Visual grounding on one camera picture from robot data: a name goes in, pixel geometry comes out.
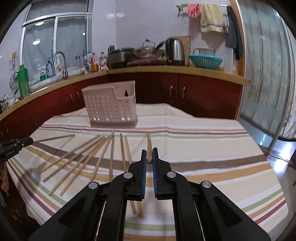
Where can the knife block with knives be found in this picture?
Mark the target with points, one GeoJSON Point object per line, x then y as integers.
{"type": "Point", "coordinates": [111, 48]}

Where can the white spray bottle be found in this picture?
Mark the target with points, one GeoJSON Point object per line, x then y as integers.
{"type": "Point", "coordinates": [57, 64]}

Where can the white measuring jug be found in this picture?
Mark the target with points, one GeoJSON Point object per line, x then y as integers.
{"type": "Point", "coordinates": [202, 51]}

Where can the pink rubber gloves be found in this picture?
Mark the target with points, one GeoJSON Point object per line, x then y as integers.
{"type": "Point", "coordinates": [193, 10]}

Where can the dark grey hanging cloth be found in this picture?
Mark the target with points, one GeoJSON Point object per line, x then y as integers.
{"type": "Point", "coordinates": [233, 39]}

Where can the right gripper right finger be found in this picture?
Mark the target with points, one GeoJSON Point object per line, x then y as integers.
{"type": "Point", "coordinates": [201, 210]}

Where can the white ceramic bowl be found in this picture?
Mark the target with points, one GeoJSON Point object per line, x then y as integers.
{"type": "Point", "coordinates": [10, 102]}

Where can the teal plastic colander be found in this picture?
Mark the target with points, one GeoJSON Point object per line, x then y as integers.
{"type": "Point", "coordinates": [205, 61]}

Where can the red induction cooker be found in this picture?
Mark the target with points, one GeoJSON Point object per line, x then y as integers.
{"type": "Point", "coordinates": [146, 62]}

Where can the orange oil bottle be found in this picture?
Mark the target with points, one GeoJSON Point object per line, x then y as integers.
{"type": "Point", "coordinates": [94, 64]}

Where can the red kitchen cabinets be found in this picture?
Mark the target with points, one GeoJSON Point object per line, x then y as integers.
{"type": "Point", "coordinates": [199, 96]}

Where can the steel wok with lid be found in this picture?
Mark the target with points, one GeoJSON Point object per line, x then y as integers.
{"type": "Point", "coordinates": [149, 50]}

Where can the sliding glass door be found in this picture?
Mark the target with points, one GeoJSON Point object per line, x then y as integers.
{"type": "Point", "coordinates": [268, 66]}

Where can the wooden cutting board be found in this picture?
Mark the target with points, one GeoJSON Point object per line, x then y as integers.
{"type": "Point", "coordinates": [186, 40]}

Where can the green plastic bottle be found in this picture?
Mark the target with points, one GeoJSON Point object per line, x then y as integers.
{"type": "Point", "coordinates": [23, 81]}

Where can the translucent plastic container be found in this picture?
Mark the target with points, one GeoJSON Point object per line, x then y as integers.
{"type": "Point", "coordinates": [228, 60]}

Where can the steel electric kettle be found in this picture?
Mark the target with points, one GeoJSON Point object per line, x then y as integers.
{"type": "Point", "coordinates": [175, 54]}

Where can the yellow hanging towel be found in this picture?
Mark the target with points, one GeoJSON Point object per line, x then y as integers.
{"type": "Point", "coordinates": [213, 23]}

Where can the wall towel rail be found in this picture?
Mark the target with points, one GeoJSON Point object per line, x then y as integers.
{"type": "Point", "coordinates": [205, 8]}

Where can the window with aluminium frame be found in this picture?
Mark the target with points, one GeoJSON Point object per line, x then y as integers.
{"type": "Point", "coordinates": [54, 28]}

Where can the blue detergent bottle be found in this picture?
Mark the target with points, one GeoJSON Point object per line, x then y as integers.
{"type": "Point", "coordinates": [50, 68]}

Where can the black rice cooker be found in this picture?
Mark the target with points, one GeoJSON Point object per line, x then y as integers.
{"type": "Point", "coordinates": [120, 57]}

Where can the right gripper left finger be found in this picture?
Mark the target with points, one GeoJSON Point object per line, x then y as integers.
{"type": "Point", "coordinates": [98, 211]}

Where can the pink perforated utensil holder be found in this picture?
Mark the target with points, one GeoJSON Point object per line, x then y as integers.
{"type": "Point", "coordinates": [111, 105]}

